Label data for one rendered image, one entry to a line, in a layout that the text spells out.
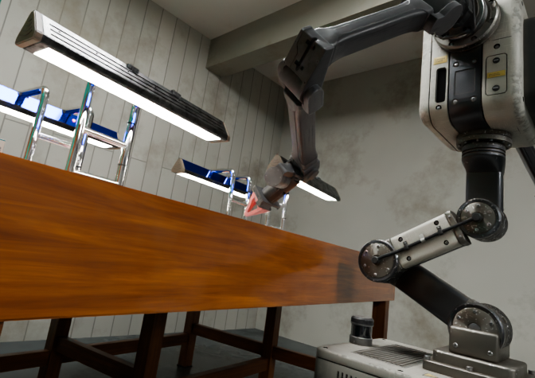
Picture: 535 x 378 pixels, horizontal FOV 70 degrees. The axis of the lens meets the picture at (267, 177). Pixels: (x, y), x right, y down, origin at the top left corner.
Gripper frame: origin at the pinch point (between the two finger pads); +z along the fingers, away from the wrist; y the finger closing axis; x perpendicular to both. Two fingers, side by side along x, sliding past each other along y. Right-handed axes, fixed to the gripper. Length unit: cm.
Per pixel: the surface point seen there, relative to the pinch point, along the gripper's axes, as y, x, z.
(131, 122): 30.2, -32.5, 6.2
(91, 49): 56, -26, -11
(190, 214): 48, 20, -13
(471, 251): -215, 19, -41
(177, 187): -124, -133, 109
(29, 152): 45, -37, 33
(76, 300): 66, 31, -5
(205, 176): -44, -58, 34
